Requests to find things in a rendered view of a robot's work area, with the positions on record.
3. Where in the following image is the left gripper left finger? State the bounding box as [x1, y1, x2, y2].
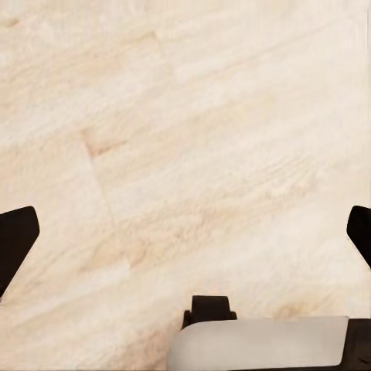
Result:
[0, 206, 40, 298]

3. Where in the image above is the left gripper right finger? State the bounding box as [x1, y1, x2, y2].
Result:
[346, 205, 371, 267]

